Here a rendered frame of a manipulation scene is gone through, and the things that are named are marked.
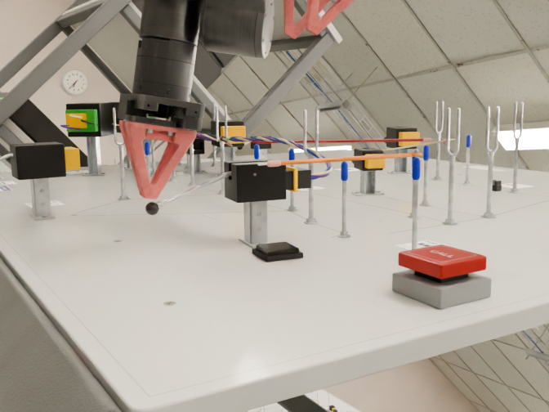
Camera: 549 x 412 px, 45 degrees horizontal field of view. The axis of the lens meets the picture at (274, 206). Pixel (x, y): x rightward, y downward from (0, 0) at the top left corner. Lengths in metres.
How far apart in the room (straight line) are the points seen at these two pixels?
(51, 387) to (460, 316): 0.29
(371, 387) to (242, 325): 9.70
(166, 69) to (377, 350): 0.34
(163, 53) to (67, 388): 0.35
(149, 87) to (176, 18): 0.07
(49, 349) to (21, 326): 0.07
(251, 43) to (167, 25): 0.08
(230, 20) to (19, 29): 7.60
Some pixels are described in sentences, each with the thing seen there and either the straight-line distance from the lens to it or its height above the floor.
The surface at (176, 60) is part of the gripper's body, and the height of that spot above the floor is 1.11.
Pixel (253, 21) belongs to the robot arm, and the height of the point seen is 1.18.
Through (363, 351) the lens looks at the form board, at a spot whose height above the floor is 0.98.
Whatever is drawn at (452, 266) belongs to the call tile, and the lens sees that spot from 0.53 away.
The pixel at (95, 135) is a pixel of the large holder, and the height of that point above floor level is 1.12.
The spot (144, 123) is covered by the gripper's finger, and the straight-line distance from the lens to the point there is 0.64.
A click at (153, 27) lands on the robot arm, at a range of 0.66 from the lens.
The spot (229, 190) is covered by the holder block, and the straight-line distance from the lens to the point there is 0.71.
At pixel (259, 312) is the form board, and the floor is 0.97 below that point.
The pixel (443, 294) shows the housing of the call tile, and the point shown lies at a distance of 0.52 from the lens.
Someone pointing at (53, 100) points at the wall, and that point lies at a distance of 8.13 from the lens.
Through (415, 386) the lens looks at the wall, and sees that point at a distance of 10.64.
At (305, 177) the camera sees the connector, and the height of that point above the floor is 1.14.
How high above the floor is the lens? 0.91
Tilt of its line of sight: 15 degrees up
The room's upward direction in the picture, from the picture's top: 41 degrees clockwise
